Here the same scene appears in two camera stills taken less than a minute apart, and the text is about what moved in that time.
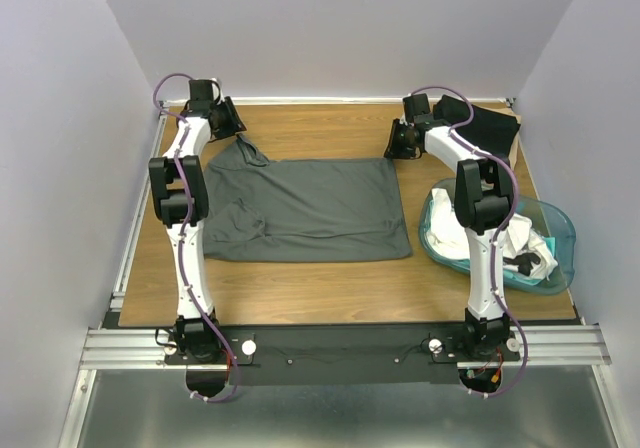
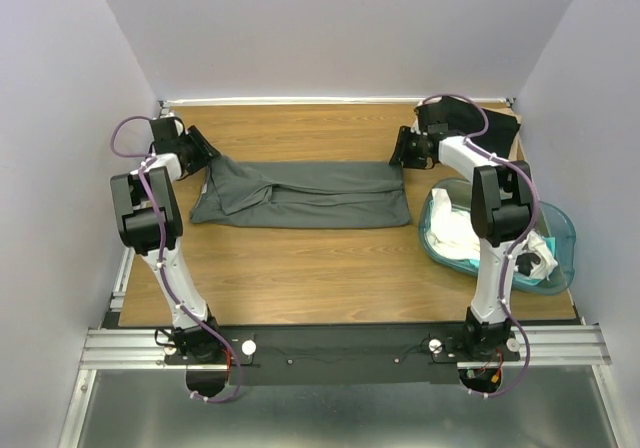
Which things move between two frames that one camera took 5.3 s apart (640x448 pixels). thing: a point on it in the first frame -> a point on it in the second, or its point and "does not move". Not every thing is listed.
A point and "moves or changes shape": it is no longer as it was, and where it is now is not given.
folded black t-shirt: (490, 131) does not move
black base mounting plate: (336, 355) does not move
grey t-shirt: (262, 210) moves or changes shape
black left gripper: (234, 124) -> (204, 149)
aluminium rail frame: (572, 346) does not move
